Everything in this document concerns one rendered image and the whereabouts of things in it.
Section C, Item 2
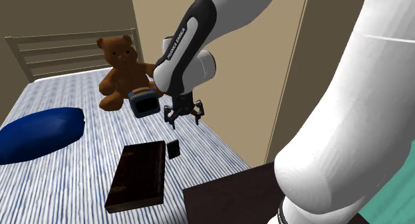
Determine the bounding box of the brown teddy bear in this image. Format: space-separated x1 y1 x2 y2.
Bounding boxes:
96 35 165 112

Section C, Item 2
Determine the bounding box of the small black square block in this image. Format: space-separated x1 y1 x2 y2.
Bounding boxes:
166 139 182 160

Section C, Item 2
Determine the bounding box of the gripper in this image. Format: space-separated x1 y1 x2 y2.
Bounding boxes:
163 90 206 130

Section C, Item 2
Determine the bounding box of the dark brown flat box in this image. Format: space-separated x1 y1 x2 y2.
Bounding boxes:
104 140 167 214

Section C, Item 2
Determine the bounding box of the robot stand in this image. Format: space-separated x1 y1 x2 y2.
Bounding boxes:
182 162 370 224

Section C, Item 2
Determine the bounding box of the blue box with black face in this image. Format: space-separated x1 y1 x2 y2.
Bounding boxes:
127 87 162 119

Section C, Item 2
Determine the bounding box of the bed with striped blue sheet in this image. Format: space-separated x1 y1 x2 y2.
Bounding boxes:
0 28 251 224

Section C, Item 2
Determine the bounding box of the dark blue pillow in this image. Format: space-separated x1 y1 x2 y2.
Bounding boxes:
0 106 86 166

